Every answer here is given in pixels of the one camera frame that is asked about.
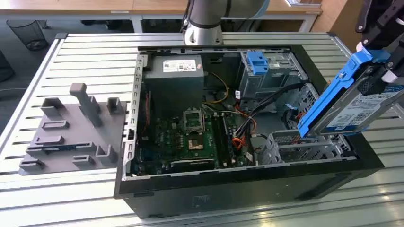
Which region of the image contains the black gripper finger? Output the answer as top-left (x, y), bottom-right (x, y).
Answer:
top-left (355, 0), bottom-right (403, 51)
top-left (375, 0), bottom-right (404, 84)

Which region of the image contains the hard disk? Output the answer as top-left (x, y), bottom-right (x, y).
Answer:
top-left (297, 42), bottom-right (404, 139)

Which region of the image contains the metal disk bay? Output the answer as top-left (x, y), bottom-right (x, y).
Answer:
top-left (269, 129), bottom-right (358, 164)

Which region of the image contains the black RAM slot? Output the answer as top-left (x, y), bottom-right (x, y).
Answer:
top-left (213, 113), bottom-right (227, 169)
top-left (222, 113), bottom-right (238, 166)

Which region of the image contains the brown wooden panel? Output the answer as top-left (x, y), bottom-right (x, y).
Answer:
top-left (311, 0), bottom-right (359, 34)

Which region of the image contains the metal drive cage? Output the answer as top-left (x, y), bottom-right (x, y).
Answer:
top-left (238, 51), bottom-right (313, 112)

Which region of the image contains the blue drive latch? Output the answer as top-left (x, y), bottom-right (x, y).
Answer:
top-left (247, 51), bottom-right (270, 75)

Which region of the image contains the round grey case fan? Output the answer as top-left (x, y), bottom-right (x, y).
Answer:
top-left (250, 134), bottom-right (274, 153)

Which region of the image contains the metal socket cover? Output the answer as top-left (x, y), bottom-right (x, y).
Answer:
top-left (182, 107), bottom-right (207, 133)

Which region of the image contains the grey power supply unit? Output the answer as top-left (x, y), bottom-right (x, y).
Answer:
top-left (143, 54), bottom-right (207, 114)

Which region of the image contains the CPU socket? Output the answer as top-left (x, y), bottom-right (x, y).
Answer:
top-left (186, 132), bottom-right (206, 152)

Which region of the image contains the black graphics card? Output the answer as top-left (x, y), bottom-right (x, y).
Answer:
top-left (170, 157), bottom-right (217, 173)

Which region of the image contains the green motherboard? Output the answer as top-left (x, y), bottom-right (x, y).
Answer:
top-left (138, 104), bottom-right (254, 177)

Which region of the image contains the black PC case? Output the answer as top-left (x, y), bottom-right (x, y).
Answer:
top-left (114, 44), bottom-right (386, 219)

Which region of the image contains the grey parts rack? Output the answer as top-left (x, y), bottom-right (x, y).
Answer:
top-left (19, 82), bottom-right (133, 176)

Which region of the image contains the black mesh wastebasket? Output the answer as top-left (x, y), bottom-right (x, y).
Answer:
top-left (6, 19), bottom-right (50, 51)

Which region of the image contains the green RAM stick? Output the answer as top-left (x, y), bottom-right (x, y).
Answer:
top-left (41, 145), bottom-right (77, 153)

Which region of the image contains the black wire bundle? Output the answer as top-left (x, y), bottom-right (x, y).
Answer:
top-left (235, 81), bottom-right (313, 138)

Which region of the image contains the yellow wire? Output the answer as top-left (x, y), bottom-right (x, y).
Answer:
top-left (202, 72), bottom-right (231, 105)

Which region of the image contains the orange wire bundle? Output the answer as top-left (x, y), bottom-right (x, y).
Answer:
top-left (233, 114), bottom-right (259, 150)

